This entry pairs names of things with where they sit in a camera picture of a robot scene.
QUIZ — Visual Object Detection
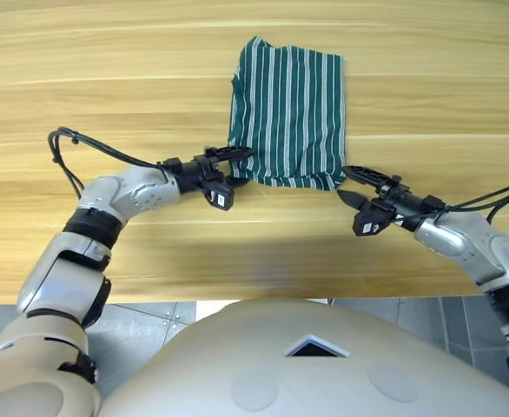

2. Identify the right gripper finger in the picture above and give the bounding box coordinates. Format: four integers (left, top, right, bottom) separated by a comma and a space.
336, 189, 371, 210
341, 164, 390, 188

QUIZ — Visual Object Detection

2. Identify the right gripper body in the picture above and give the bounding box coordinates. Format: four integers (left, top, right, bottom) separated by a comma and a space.
374, 175, 445, 231

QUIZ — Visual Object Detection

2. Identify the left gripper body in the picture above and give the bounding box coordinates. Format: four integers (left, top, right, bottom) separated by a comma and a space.
164, 153, 226, 195

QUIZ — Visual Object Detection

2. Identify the green white striped T-shirt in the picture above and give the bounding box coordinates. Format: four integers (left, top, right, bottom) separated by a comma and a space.
228, 36, 347, 192

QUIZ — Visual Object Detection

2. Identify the robot body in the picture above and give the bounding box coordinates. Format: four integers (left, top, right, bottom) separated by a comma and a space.
96, 299, 509, 417

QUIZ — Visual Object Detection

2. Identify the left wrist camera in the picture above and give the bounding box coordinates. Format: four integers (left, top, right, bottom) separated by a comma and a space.
205, 182, 235, 212

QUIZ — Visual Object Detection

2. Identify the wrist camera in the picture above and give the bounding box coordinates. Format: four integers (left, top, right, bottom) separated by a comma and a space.
205, 182, 235, 212
352, 198, 395, 237

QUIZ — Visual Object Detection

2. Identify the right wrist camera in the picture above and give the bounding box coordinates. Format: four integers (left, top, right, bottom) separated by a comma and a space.
352, 198, 395, 237

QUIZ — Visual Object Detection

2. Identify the black cable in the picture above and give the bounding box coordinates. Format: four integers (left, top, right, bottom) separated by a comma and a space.
427, 182, 509, 227
48, 126, 171, 202

